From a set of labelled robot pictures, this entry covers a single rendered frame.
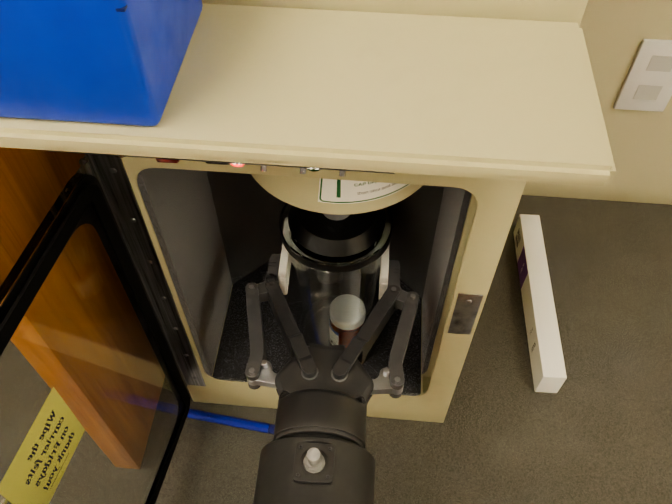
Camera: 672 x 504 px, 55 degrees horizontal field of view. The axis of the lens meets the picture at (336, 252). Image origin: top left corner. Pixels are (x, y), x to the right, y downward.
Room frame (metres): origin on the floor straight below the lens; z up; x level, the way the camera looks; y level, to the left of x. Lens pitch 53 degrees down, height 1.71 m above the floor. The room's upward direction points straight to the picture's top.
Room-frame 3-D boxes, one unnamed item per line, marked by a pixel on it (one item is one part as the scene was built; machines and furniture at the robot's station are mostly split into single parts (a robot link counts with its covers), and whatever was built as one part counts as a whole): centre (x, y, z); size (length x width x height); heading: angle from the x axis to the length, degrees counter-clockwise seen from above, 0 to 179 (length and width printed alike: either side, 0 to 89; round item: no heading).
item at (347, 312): (0.39, 0.00, 1.14); 0.11 x 0.11 x 0.21
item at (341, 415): (0.23, 0.01, 1.20); 0.09 x 0.08 x 0.07; 176
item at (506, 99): (0.27, 0.03, 1.46); 0.32 x 0.12 x 0.10; 85
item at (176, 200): (0.45, 0.01, 1.19); 0.26 x 0.24 x 0.35; 85
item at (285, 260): (0.38, 0.05, 1.20); 0.07 x 0.01 x 0.03; 177
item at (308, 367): (0.29, 0.04, 1.20); 0.11 x 0.01 x 0.04; 24
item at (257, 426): (0.31, 0.12, 0.95); 0.14 x 0.01 x 0.01; 79
